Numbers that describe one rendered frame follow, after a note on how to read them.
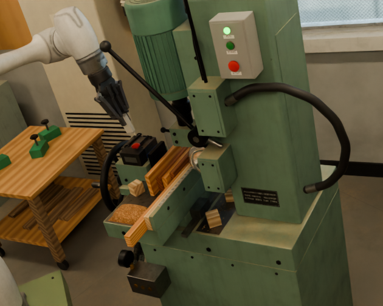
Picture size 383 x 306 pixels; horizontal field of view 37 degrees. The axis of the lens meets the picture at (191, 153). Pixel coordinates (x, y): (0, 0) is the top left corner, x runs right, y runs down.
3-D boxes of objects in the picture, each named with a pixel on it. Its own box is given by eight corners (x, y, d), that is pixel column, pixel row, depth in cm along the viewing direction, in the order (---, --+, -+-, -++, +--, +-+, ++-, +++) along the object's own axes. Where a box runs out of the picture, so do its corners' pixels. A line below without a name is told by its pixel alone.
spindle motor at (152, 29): (168, 77, 194) (143, -14, 179) (213, 78, 185) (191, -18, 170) (140, 102, 182) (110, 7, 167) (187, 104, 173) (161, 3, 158)
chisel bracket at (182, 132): (184, 139, 199) (178, 118, 195) (219, 141, 192) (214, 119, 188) (173, 150, 194) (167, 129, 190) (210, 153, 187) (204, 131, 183)
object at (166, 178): (191, 158, 204) (188, 147, 201) (196, 159, 203) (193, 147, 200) (165, 189, 190) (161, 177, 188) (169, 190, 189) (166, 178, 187)
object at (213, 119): (211, 121, 170) (200, 75, 162) (238, 123, 165) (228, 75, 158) (197, 136, 164) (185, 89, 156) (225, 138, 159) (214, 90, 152)
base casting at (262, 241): (198, 170, 232) (193, 152, 227) (339, 186, 202) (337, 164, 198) (138, 243, 201) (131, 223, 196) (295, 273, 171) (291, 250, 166)
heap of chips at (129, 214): (123, 204, 189) (120, 197, 187) (154, 209, 182) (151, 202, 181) (107, 220, 183) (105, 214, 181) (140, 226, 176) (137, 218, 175)
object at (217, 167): (218, 174, 180) (210, 141, 174) (238, 176, 176) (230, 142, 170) (204, 192, 173) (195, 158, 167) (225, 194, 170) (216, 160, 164)
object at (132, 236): (219, 136, 213) (217, 127, 211) (224, 136, 212) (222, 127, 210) (127, 246, 169) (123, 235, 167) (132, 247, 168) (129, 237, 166)
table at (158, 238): (175, 137, 233) (171, 124, 230) (242, 142, 217) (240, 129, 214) (85, 232, 190) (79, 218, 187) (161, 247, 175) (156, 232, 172)
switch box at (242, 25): (230, 68, 156) (218, 12, 148) (264, 68, 151) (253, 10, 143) (220, 79, 152) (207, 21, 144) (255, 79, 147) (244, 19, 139)
